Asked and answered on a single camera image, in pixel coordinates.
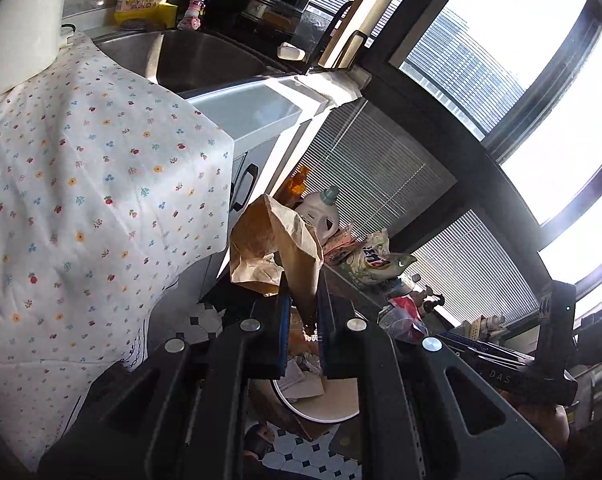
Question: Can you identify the wooden cutting board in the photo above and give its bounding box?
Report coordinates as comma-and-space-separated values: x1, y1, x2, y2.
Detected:
318, 0, 404, 70

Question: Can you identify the white countertop appliance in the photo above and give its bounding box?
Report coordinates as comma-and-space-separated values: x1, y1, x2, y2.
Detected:
0, 0, 76, 104

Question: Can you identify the red white snack packet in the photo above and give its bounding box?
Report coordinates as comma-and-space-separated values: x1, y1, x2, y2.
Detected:
378, 294, 430, 345

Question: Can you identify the black framed window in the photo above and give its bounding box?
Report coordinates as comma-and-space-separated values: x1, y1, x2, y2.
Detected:
390, 0, 602, 313

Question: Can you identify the wide white window blind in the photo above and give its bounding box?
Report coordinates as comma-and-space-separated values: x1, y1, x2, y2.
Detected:
301, 100, 457, 262

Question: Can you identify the green white refill bag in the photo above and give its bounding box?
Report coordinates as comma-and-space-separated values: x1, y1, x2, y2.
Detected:
338, 229, 418, 291

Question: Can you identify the brown pump bottle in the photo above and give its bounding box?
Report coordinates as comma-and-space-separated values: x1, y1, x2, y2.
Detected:
415, 284, 447, 319

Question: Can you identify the pink figurine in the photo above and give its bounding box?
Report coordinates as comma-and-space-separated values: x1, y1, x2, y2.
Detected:
176, 0, 207, 31

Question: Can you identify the orange liquid bottle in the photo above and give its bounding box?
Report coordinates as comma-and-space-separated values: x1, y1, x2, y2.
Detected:
281, 165, 312, 211

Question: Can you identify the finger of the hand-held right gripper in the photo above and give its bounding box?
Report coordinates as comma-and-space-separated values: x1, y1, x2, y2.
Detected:
433, 329, 538, 368

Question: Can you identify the black cutting board rack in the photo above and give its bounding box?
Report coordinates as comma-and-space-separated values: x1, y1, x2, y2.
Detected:
306, 2, 370, 74

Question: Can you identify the brown paper bag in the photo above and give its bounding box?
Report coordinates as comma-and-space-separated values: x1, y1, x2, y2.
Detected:
229, 193, 326, 329

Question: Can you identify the crumpled white paper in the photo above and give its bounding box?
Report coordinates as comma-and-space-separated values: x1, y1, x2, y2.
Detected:
280, 360, 328, 404

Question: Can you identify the grey kitchen cabinet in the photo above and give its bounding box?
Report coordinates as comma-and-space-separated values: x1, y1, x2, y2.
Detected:
178, 72, 342, 311

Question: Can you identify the narrow white window blind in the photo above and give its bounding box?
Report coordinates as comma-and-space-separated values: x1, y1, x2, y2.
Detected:
410, 209, 540, 332

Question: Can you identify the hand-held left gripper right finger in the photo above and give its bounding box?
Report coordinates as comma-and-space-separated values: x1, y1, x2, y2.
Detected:
316, 272, 568, 480

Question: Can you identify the orange snack packet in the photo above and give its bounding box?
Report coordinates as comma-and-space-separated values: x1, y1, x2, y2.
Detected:
323, 224, 354, 264

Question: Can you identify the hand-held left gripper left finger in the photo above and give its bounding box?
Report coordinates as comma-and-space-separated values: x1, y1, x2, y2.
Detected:
38, 280, 294, 480

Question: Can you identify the floral white tablecloth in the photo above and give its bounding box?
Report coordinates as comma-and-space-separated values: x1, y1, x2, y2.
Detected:
0, 30, 236, 472

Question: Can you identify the round beige trash bin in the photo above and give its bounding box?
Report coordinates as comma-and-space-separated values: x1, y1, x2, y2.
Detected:
270, 307, 362, 424

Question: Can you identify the stainless steel sink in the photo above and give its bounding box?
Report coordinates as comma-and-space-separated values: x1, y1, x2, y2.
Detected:
93, 28, 288, 94

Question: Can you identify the aluminium foil ball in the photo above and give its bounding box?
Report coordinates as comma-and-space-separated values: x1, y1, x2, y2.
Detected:
292, 351, 324, 377

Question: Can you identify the white paper towel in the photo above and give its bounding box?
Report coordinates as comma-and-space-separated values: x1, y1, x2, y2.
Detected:
295, 67, 372, 109

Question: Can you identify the black cabinet handle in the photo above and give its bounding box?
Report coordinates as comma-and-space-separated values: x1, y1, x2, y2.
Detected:
230, 163, 260, 213

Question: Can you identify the white laundry detergent bottle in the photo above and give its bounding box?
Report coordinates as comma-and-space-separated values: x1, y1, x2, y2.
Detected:
295, 184, 342, 249

